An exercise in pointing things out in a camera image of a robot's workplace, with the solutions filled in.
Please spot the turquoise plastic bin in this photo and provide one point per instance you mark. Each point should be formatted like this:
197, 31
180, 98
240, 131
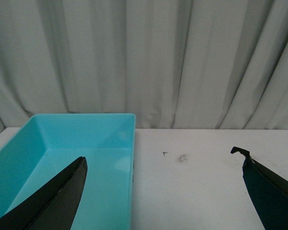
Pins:
48, 143

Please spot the white pleated curtain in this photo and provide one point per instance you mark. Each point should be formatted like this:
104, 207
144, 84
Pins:
199, 64

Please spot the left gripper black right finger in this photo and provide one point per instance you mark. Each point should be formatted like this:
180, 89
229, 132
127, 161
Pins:
268, 192

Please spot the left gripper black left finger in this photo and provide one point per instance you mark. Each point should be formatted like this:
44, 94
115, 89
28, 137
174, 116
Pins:
54, 205

